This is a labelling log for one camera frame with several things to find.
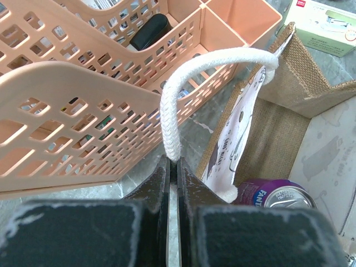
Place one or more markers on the white papers in organizer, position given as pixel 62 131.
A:
pixel 101 4

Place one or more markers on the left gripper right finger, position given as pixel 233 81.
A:
pixel 215 233

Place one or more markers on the black stapler in organizer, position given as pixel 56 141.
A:
pixel 151 32

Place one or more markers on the white green cardboard box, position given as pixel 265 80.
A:
pixel 322 27

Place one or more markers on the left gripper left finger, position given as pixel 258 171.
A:
pixel 131 231

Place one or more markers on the peach plastic file organizer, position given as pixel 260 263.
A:
pixel 79 105

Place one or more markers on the brown canvas tote bag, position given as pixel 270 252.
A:
pixel 285 122

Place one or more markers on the purple Fanta can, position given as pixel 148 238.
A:
pixel 273 193

